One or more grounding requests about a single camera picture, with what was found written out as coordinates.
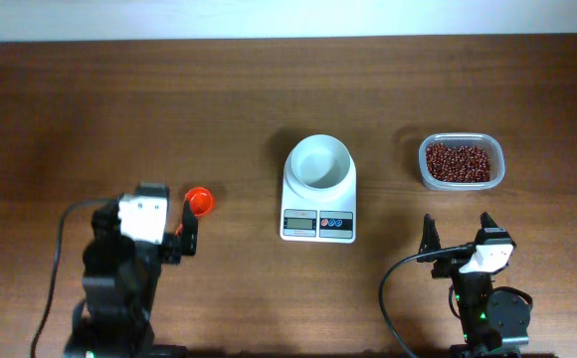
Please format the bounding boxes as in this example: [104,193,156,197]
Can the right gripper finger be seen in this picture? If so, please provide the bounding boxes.
[476,212,506,244]
[416,214,442,263]

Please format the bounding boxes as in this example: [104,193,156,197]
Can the red measuring scoop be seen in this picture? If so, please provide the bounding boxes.
[182,186,215,225]

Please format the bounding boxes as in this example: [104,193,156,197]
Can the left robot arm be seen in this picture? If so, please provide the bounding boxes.
[63,203,198,358]

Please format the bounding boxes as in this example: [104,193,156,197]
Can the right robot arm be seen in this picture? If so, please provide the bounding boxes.
[419,213,533,357]

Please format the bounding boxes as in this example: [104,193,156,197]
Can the white digital kitchen scale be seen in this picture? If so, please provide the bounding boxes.
[279,155,357,244]

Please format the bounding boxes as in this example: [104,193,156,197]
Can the white round bowl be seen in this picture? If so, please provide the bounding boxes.
[288,134,351,190]

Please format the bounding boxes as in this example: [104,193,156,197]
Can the red beans in container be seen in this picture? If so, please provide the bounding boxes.
[425,143,491,183]

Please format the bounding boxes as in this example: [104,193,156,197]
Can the clear plastic bean container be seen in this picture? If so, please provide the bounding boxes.
[418,132,506,191]

